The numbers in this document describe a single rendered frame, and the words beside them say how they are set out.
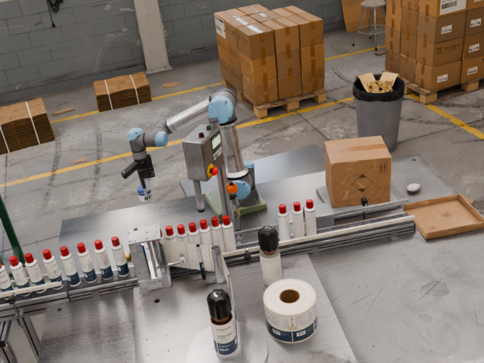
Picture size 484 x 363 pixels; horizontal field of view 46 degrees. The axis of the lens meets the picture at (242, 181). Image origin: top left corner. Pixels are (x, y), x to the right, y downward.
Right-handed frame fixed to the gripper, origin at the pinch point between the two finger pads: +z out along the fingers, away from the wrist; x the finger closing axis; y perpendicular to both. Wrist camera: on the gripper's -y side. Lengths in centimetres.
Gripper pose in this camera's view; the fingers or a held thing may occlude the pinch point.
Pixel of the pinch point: (143, 191)
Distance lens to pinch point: 304.4
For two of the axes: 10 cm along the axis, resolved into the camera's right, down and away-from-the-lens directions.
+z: 1.1, 8.5, 5.1
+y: 9.4, -2.6, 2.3
